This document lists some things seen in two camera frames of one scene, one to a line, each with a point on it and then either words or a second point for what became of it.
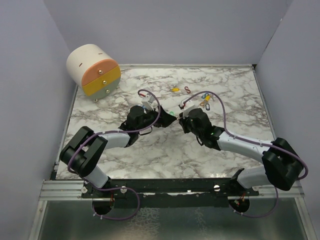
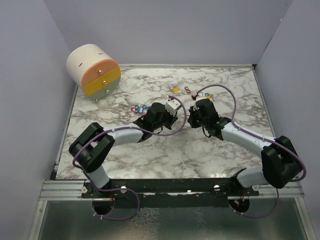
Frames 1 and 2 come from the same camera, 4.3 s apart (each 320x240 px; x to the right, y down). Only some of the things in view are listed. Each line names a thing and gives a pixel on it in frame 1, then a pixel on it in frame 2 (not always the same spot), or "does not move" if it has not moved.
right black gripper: x=183 y=121 → x=193 y=112
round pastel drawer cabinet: x=92 y=69 does not move
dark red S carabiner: x=187 y=89 does not move
